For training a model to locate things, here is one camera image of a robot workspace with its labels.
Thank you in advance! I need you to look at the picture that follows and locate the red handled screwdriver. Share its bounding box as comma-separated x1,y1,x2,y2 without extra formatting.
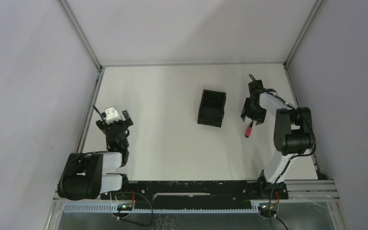
244,120,254,138

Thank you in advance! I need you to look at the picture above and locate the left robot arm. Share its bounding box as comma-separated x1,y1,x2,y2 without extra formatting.
57,107,133,201

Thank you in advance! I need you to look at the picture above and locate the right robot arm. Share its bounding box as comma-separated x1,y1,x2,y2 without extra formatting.
241,76,316,192

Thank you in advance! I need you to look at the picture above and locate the black plastic bin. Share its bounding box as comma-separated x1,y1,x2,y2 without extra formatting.
197,89,226,127

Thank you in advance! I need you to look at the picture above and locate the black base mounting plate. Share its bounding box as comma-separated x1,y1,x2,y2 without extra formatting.
119,180,289,200

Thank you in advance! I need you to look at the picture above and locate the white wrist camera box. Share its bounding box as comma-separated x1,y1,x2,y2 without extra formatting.
104,107,122,124

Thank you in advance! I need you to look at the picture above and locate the white toothed cable duct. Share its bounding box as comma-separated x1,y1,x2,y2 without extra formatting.
63,203,259,214

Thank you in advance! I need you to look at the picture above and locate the aluminium frame rail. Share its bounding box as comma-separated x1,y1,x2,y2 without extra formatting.
285,180,340,202

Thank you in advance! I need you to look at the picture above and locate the left base black cable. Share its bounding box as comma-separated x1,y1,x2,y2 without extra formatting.
111,190,154,227

